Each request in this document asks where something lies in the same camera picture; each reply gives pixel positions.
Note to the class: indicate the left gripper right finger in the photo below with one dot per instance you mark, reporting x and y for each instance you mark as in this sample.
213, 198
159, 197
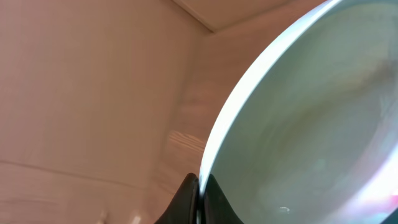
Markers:
215, 207

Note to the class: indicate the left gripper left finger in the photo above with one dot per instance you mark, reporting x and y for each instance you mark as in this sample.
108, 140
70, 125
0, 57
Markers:
183, 207

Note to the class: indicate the light blue plate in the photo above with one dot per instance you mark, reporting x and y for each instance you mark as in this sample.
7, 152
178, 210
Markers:
309, 132

